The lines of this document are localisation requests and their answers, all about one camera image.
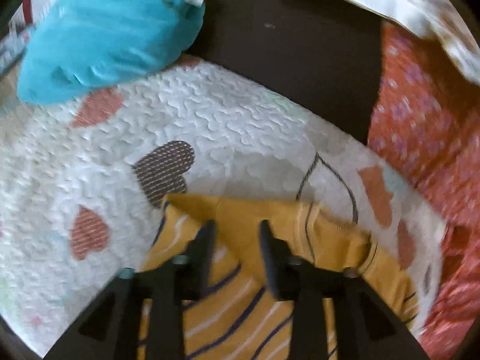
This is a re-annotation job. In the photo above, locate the white quilted heart-pattern mat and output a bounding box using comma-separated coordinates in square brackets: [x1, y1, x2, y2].
[1, 62, 445, 356]

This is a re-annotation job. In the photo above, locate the yellow striped small garment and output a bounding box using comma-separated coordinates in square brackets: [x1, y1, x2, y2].
[144, 193, 418, 359]

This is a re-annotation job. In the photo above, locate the turquoise pillow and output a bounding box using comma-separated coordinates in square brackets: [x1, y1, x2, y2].
[17, 0, 205, 105]

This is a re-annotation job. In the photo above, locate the red floral fabric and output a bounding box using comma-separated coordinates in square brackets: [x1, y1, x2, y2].
[368, 23, 479, 359]

